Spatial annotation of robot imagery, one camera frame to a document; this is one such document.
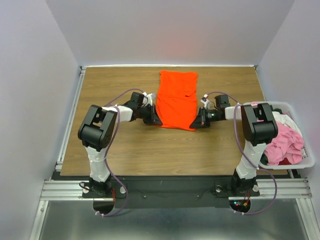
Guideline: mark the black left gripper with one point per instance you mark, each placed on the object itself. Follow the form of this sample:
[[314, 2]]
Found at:
[[153, 118]]

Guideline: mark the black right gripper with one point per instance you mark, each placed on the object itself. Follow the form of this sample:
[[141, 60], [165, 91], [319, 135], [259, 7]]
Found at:
[[201, 120]]

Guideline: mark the orange t shirt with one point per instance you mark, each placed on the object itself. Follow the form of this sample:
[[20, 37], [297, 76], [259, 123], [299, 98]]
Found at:
[[176, 101]]

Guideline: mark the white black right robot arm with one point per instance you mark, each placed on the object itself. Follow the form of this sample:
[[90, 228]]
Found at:
[[255, 128]]

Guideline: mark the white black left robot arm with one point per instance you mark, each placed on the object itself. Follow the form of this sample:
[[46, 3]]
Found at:
[[97, 133]]

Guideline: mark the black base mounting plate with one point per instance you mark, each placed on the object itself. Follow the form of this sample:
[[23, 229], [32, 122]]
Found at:
[[163, 192]]

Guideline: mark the dark green garment in basket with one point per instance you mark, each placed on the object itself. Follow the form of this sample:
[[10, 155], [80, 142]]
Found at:
[[277, 110]]

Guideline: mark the white garment in basket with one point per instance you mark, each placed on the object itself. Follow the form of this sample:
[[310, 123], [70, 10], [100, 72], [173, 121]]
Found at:
[[285, 120]]

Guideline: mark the pink t shirt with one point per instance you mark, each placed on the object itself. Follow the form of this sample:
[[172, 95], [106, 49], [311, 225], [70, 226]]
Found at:
[[287, 145]]

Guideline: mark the white perforated laundry basket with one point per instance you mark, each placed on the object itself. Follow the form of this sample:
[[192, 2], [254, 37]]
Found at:
[[300, 155]]

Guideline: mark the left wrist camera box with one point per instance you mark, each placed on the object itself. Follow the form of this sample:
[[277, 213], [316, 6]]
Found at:
[[143, 99]]

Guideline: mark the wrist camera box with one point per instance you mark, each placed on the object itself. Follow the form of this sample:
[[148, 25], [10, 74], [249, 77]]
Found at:
[[221, 102], [143, 99]]

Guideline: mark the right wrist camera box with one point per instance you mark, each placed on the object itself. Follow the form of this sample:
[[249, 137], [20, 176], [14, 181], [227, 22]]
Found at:
[[221, 102]]

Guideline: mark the aluminium frame rail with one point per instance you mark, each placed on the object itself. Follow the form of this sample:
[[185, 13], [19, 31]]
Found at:
[[289, 188]]

